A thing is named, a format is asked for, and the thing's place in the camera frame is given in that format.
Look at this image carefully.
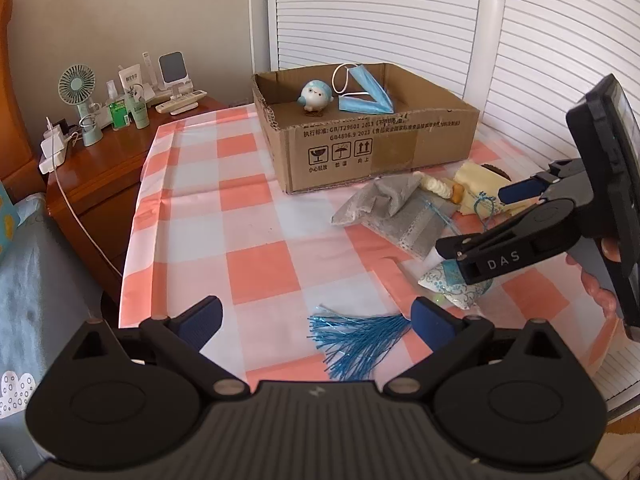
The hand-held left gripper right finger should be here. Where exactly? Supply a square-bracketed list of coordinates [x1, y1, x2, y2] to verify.
[384, 296, 556, 401]

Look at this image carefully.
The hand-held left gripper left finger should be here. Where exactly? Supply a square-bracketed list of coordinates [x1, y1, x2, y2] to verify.
[72, 296, 251, 401]

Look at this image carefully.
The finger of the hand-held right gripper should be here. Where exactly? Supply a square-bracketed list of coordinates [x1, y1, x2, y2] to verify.
[499, 159, 591, 205]
[435, 199, 583, 285]

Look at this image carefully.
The blue patterned white pouch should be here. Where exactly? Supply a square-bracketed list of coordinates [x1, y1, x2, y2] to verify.
[417, 259, 494, 309]

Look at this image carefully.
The pale yellow cloth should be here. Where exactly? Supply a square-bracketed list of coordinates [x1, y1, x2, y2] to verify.
[452, 161, 542, 217]

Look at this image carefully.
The blue tassel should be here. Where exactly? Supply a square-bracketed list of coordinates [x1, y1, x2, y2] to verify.
[307, 304, 413, 381]

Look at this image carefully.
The cream scrunchie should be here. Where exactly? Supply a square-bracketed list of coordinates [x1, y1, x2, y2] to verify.
[419, 172, 454, 202]

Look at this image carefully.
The grey lace bag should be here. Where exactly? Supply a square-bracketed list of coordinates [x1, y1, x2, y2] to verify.
[367, 195, 457, 262]

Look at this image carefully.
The grey speckled pouch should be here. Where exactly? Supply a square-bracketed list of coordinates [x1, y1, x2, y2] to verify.
[331, 182, 383, 226]

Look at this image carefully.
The brown cardboard box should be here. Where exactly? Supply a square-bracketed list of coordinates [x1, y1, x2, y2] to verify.
[251, 62, 480, 195]

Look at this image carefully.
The person's right hand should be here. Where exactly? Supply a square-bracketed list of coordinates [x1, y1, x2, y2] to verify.
[566, 237, 621, 320]

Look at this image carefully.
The pink white checkered tablecloth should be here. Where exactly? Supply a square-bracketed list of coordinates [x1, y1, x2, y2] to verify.
[117, 102, 622, 387]

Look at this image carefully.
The white louvered door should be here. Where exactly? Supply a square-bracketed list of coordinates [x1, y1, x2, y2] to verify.
[484, 0, 640, 162]
[265, 0, 487, 97]

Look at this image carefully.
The grey blue blanket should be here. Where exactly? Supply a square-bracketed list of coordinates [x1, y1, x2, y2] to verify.
[0, 192, 122, 480]

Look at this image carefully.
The blue face mask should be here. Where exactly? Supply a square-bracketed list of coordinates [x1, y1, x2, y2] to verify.
[338, 94, 396, 115]
[332, 63, 392, 110]

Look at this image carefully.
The wooden nightstand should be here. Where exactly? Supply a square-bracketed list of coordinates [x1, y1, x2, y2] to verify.
[45, 95, 247, 307]

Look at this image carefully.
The teal dotted pillow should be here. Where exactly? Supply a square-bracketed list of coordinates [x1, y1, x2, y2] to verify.
[0, 182, 20, 262]

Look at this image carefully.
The white remote control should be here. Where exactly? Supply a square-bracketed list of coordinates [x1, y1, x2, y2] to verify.
[170, 89, 207, 106]
[155, 100, 199, 115]

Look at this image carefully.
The small green label bottle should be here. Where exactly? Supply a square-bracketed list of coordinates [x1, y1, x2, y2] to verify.
[107, 100, 132, 131]

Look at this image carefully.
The blue white plush bird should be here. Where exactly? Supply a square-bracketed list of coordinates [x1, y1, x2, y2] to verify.
[299, 80, 334, 114]

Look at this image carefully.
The white power charger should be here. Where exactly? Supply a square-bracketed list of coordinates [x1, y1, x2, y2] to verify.
[39, 127, 69, 175]

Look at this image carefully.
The green tube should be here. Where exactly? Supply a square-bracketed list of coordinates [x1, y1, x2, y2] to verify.
[124, 82, 150, 129]

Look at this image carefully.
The white phone stand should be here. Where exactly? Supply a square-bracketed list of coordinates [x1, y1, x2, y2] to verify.
[158, 51, 194, 102]

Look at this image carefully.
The white tube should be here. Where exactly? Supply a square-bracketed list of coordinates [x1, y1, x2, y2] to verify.
[118, 63, 144, 92]

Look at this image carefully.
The green desk fan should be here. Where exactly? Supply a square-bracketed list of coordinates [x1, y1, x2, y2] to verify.
[58, 63, 104, 147]

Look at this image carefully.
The wooden headboard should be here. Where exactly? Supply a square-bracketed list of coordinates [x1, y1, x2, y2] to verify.
[0, 0, 47, 202]

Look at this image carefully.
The white cable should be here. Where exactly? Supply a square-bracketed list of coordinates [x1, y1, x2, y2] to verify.
[54, 160, 124, 281]

